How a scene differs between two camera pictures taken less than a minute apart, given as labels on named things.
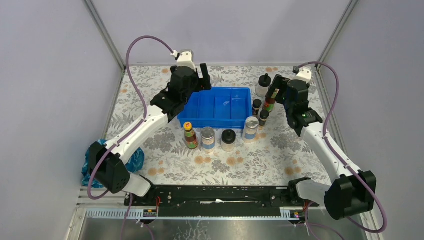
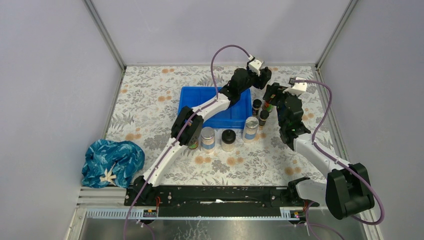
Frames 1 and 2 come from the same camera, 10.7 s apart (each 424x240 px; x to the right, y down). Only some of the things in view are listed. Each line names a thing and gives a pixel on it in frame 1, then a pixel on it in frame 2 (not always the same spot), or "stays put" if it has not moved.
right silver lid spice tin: (250, 131) stays put
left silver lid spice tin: (208, 139) stays put
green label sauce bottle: (269, 103) stays put
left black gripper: (204, 84) -> (255, 80)
